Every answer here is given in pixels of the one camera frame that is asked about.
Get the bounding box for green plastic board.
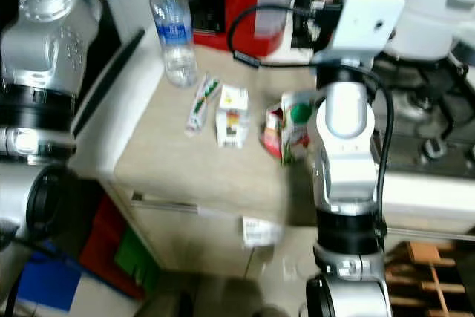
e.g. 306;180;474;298
115;228;162;297

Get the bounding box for red coffee machine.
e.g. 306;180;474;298
189;0;301;56

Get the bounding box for white round cooker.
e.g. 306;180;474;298
390;0;475;62

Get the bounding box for small white carton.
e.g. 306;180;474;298
215;85;249;148

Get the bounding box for silver cabinet handle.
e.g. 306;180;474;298
130;192;246;218

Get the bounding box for black gas stove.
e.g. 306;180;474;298
371;53;475;173

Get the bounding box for blue plastic board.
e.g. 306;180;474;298
15;250;82;312

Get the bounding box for dark glass bottle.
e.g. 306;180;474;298
293;0;344;47

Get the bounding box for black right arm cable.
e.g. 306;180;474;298
226;4;396;229

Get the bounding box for white barcode label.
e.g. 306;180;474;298
241;217;283;247

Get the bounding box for orange-red plastic board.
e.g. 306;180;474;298
78;195;128;281

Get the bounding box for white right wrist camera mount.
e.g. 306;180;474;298
312;0;407;65

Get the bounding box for red white green-cap carton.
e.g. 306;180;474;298
261;91;316;166

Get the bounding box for clear blue-label water bottle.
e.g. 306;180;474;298
150;0;199;88

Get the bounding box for white green stick packet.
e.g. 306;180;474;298
184;73;222;137

